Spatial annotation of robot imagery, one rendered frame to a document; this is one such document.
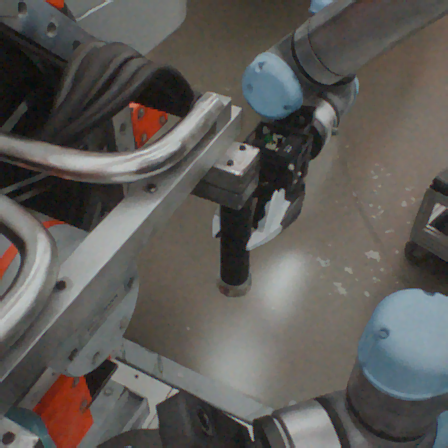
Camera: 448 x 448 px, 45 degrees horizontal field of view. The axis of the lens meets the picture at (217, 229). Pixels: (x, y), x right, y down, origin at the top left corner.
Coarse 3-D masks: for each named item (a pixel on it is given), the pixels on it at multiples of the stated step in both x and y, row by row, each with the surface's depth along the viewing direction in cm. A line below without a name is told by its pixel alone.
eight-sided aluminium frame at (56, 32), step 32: (0, 0) 47; (32, 0) 51; (0, 32) 54; (32, 32) 52; (64, 32) 56; (64, 64) 64; (128, 128) 73; (96, 192) 80; (128, 192) 78; (96, 224) 82; (32, 384) 73
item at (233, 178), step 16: (240, 144) 56; (224, 160) 54; (240, 160) 54; (256, 160) 55; (208, 176) 55; (224, 176) 53; (240, 176) 53; (256, 176) 57; (192, 192) 57; (208, 192) 56; (224, 192) 55; (240, 192) 54
